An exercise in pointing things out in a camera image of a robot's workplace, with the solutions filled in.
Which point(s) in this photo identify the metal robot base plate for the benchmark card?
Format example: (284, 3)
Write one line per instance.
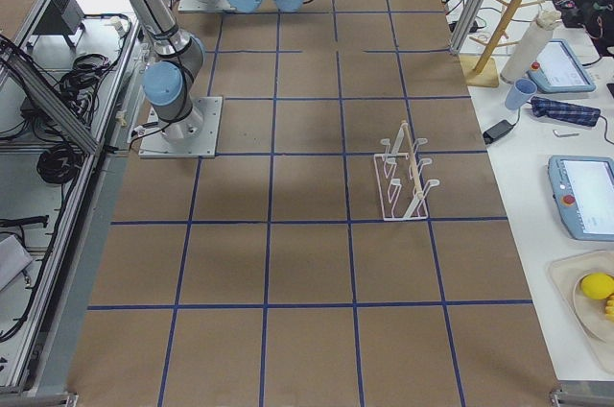
(194, 136)

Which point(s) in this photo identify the white paper roll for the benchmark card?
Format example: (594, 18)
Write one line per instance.
(533, 41)

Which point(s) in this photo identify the yellow lemon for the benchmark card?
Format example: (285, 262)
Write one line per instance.
(597, 286)

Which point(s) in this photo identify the black power adapter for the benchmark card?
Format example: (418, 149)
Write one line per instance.
(497, 131)

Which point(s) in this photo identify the blue teach pendant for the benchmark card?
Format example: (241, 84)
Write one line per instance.
(558, 70)
(583, 193)

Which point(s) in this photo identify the beige tray with plate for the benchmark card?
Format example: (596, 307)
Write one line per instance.
(566, 274)

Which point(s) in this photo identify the blue teach pendant near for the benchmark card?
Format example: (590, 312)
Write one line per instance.
(583, 193)

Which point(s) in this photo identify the light blue cup on desk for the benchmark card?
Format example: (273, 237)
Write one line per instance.
(521, 92)

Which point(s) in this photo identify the wooden mug tree stand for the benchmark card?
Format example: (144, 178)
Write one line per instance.
(482, 71)

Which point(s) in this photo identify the blue plaid cloth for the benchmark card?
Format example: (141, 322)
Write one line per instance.
(565, 112)

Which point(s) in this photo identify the blue teach pendant far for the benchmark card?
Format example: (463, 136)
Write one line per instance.
(558, 70)

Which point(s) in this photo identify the white wire cup rack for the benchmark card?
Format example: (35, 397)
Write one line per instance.
(398, 170)

